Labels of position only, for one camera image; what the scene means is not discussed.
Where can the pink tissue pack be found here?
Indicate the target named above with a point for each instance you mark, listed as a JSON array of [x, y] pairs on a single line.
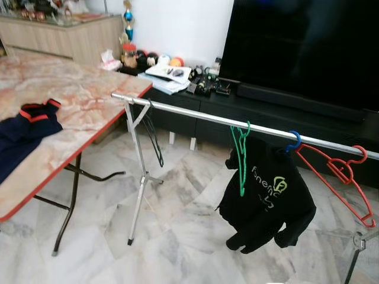
[[110, 61]]

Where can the green plastic hanger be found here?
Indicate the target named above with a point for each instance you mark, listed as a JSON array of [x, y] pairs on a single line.
[[241, 171]]

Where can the jar with red lid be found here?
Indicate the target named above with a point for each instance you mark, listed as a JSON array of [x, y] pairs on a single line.
[[129, 58]]

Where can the red plastic hanger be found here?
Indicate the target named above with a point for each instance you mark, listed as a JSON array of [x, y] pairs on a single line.
[[340, 171]]

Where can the low black TV cabinet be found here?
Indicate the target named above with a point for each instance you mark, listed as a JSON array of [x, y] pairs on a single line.
[[177, 125]]

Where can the light wooden sideboard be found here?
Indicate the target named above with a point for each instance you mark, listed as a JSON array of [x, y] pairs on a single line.
[[59, 38]]

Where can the blue and gold trophy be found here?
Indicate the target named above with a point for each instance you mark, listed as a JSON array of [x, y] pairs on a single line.
[[128, 29]]

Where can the navy shirt with red trim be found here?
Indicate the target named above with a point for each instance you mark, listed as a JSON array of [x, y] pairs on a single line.
[[23, 136]]

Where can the silver metal clothes rack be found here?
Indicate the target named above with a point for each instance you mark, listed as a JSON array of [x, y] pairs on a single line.
[[177, 110]]

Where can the stack of white papers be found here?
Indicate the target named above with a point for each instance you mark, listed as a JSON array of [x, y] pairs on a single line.
[[166, 77]]

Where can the orange ball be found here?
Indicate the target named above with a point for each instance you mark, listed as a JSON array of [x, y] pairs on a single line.
[[177, 61]]

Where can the black shirt with green logo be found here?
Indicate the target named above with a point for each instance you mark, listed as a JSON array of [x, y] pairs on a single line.
[[266, 207]]

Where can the black soundbar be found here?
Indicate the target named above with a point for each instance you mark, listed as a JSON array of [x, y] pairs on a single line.
[[296, 102]]

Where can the large black television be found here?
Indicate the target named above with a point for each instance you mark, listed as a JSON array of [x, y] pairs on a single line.
[[302, 47]]

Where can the white ball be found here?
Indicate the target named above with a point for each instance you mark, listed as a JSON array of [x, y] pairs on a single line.
[[164, 60]]

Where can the blue plastic hanger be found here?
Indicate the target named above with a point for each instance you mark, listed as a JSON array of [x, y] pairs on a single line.
[[295, 135]]

